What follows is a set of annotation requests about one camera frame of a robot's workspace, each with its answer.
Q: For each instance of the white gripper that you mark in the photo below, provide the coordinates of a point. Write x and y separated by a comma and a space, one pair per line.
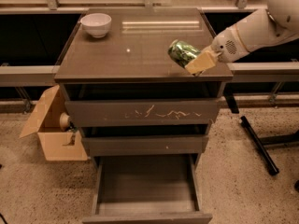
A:
226, 45

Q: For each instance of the green soda can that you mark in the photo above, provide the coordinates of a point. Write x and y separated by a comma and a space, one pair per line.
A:
182, 53

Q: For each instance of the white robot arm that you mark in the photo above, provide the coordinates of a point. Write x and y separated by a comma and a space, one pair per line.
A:
267, 27

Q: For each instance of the top grey drawer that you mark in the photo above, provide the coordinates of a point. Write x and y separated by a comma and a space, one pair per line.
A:
141, 113

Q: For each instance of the grey drawer cabinet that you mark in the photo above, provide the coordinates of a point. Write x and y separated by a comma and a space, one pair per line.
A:
131, 63

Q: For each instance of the middle grey drawer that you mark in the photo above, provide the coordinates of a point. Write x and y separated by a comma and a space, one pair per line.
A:
145, 145

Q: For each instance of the bottom grey open drawer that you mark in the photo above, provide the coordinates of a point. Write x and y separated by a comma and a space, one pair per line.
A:
156, 189

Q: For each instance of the black stand leg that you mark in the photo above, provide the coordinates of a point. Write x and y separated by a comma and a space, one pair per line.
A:
272, 168

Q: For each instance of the white ceramic bowl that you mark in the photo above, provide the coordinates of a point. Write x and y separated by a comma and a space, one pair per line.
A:
97, 24

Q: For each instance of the round beige object in box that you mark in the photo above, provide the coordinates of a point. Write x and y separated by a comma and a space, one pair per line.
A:
64, 121

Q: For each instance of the open cardboard box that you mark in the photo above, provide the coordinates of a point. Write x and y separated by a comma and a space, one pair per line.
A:
44, 121

